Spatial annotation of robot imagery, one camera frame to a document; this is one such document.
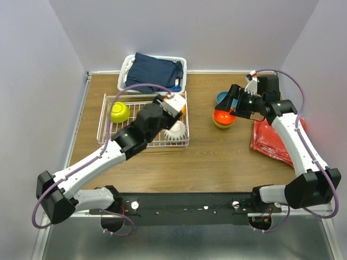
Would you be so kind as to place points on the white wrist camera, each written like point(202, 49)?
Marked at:
point(176, 101)
point(252, 83)

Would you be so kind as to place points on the dark blue folded cloth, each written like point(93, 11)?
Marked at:
point(147, 69)

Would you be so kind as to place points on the lime green bowl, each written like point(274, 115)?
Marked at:
point(222, 126)

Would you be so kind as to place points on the white plastic basket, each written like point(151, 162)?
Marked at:
point(121, 85)

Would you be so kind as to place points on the aluminium frame rail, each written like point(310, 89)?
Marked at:
point(96, 212)

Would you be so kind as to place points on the blue bowl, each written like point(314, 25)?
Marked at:
point(220, 96)

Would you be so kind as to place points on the white black striped bowl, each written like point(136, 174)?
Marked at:
point(177, 132)

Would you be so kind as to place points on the red orange bowl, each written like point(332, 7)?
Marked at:
point(223, 120)
point(221, 111)

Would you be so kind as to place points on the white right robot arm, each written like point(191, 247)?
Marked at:
point(315, 181)

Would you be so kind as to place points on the yellow orange bowl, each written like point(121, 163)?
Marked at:
point(184, 110)

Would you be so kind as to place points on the red plastic bag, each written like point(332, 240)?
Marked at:
point(266, 141)

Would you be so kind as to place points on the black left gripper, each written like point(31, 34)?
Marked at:
point(171, 119)

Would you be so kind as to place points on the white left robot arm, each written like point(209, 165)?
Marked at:
point(60, 194)

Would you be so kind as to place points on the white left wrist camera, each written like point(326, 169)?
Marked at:
point(176, 101)

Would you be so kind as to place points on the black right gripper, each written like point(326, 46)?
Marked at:
point(236, 92)

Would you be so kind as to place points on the white wire dish rack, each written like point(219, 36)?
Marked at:
point(135, 103)

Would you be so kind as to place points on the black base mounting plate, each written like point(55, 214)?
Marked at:
point(192, 208)

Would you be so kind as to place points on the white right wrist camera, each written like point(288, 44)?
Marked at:
point(252, 83)

